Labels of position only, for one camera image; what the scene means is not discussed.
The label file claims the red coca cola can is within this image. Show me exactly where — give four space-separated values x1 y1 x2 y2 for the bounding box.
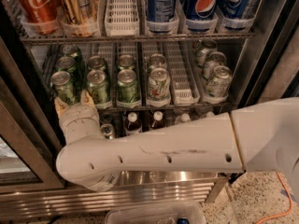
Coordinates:
17 0 58 35

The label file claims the white green can front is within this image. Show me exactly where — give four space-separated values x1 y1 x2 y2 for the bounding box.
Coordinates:
148 68 170 101

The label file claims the empty white tray middle shelf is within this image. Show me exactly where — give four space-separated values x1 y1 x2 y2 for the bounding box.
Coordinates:
164 42 200 105

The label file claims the clear water bottle left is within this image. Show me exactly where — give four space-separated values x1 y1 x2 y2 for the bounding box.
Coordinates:
175 113 191 124

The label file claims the clear water bottle right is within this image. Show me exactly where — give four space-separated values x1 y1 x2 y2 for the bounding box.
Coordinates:
205 111 215 118

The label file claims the brown drink bottle left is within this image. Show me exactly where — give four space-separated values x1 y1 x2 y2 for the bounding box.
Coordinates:
124 112 142 135

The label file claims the blue pepsi can left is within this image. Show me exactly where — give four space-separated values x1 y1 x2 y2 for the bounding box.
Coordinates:
146 0 176 34

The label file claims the blue pepsi can middle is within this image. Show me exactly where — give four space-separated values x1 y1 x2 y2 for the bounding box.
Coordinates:
184 0 217 32

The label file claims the brown drink bottle right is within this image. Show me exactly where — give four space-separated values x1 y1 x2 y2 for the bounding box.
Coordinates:
149 110 166 130

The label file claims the fridge glass door right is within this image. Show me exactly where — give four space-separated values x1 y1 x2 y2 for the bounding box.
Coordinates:
258 28 299 103

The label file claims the white can right front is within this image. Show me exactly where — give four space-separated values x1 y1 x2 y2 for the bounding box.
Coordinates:
205 65 232 98

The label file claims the empty white tray shelf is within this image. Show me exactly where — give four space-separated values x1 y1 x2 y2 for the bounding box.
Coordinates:
105 0 139 36
164 42 200 105

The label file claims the white can right back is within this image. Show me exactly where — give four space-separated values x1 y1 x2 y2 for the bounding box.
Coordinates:
192 39 218 68

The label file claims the green can column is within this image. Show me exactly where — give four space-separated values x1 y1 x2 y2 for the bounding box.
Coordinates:
118 69 140 103
118 54 135 71
87 55 110 77
86 70 110 105

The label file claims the gold soda can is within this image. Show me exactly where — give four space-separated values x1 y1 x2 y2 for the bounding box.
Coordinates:
62 0 96 37

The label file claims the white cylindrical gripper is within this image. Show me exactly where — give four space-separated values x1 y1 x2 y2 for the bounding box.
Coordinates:
54 90 104 145

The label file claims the orange cable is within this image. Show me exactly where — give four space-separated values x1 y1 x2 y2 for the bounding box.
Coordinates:
255 171 294 224

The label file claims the white green can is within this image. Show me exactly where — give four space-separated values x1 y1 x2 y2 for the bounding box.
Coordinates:
148 53 167 73
148 68 170 101

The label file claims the white can right middle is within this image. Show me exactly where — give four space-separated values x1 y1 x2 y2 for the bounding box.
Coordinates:
202 51 226 80

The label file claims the white green can back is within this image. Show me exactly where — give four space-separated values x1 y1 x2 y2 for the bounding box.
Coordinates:
148 53 167 73

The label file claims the stainless steel fridge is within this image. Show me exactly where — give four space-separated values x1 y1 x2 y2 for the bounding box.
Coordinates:
0 0 299 220

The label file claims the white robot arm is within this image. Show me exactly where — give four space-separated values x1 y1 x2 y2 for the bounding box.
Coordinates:
54 91 299 199

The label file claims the clear plastic bin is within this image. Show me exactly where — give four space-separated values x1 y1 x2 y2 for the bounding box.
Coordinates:
105 201 206 224

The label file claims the clear water bottle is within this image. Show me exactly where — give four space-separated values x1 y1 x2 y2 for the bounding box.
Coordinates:
205 111 215 118
175 113 191 124

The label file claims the empty white tray top shelf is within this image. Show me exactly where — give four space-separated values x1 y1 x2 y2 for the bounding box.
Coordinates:
105 0 139 36

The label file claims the silver can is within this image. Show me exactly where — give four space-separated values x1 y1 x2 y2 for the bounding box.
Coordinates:
100 113 114 125
100 123 116 139

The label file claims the brown drink bottle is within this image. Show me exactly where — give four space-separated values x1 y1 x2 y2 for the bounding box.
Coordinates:
124 112 142 135
149 110 166 130

